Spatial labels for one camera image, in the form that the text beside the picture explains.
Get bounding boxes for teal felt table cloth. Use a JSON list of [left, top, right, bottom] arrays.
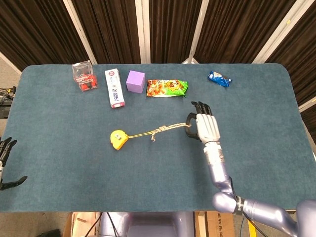
[[0, 63, 316, 213]]

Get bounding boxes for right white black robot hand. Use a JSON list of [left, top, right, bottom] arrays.
[[184, 101, 222, 144]]

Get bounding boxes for purple cube block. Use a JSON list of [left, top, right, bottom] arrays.
[[126, 70, 146, 94]]

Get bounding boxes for clear plastic box red items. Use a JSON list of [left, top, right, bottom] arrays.
[[72, 60, 99, 92]]

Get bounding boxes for braided white speckled rope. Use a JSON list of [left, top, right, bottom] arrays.
[[150, 122, 192, 143]]

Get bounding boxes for brown cardboard box printed text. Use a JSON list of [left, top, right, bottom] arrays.
[[195, 211, 235, 237]]

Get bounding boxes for dark brown curtain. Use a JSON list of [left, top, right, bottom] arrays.
[[0, 0, 316, 139]]

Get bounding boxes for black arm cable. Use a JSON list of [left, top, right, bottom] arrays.
[[228, 176, 259, 237]]

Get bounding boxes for blue cookie snack pack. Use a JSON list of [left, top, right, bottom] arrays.
[[207, 71, 233, 88]]

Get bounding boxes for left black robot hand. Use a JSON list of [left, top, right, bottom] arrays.
[[0, 137, 28, 191]]

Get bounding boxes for purple robot torso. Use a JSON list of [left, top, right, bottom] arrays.
[[98, 211, 196, 237]]

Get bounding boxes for white frame post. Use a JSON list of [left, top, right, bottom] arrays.
[[298, 97, 316, 113], [135, 0, 151, 64], [253, 0, 305, 64], [182, 0, 210, 64], [63, 0, 97, 65]]

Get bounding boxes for white pink toothpaste box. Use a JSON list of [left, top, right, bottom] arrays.
[[104, 69, 126, 109]]

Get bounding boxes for black cables and equipment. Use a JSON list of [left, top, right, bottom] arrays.
[[0, 85, 17, 119]]

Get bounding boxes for green orange snack bag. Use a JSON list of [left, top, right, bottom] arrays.
[[146, 79, 189, 98]]

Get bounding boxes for yellow tape measure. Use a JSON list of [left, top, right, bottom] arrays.
[[110, 130, 156, 151]]

